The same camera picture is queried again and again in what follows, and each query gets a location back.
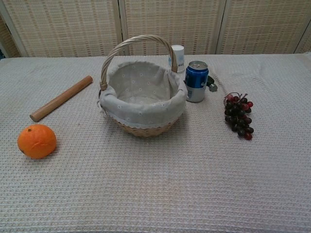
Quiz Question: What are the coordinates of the blue soda can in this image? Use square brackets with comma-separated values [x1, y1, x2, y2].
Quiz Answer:
[185, 60, 209, 103]

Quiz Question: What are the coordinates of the orange fruit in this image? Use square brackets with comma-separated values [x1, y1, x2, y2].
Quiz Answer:
[17, 124, 57, 160]

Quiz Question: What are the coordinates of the black hammer with red handle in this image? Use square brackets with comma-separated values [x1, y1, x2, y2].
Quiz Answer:
[207, 75, 219, 93]

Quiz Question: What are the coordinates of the wooden rolling pin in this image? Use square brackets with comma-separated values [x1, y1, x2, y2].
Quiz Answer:
[29, 75, 94, 122]

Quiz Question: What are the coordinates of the woven bamboo screen panel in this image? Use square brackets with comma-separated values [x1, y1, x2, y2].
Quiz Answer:
[2, 0, 123, 58]
[216, 0, 311, 55]
[119, 0, 228, 56]

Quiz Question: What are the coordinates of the woven basket with handle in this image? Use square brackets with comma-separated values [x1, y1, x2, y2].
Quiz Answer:
[97, 34, 189, 138]

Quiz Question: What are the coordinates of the dark red grape bunch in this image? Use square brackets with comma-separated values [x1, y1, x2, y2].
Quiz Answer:
[224, 92, 255, 141]

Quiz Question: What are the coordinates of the white paper cup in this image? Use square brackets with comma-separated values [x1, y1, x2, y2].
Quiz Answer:
[168, 45, 185, 74]

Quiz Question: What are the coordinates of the beige waffle tablecloth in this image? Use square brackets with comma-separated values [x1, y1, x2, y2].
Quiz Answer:
[0, 52, 311, 233]

